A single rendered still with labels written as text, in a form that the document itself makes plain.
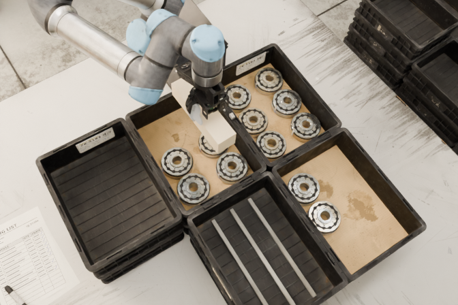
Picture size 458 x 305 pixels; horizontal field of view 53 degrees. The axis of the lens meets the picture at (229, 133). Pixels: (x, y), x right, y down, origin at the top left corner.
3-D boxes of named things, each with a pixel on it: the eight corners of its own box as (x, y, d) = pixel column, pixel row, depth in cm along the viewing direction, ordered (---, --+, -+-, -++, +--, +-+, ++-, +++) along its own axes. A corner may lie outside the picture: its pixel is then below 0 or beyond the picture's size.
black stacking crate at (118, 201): (46, 174, 151) (34, 160, 141) (127, 133, 160) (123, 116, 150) (97, 280, 137) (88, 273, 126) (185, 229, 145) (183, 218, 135)
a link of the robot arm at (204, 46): (200, 15, 104) (232, 32, 102) (201, 45, 113) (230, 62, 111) (180, 37, 100) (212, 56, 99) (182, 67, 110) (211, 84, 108)
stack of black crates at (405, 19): (337, 52, 264) (360, -6, 224) (374, 29, 273) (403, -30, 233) (386, 101, 250) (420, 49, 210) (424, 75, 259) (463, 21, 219)
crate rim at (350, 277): (268, 171, 145) (269, 168, 143) (342, 129, 153) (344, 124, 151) (348, 284, 130) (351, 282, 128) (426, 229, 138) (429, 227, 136)
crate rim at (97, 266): (35, 162, 143) (33, 158, 141) (123, 118, 151) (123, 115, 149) (90, 275, 128) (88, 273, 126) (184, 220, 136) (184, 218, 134)
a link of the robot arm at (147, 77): (5, 15, 123) (138, 107, 107) (19, -23, 120) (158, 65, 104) (40, 22, 133) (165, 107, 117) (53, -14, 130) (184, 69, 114)
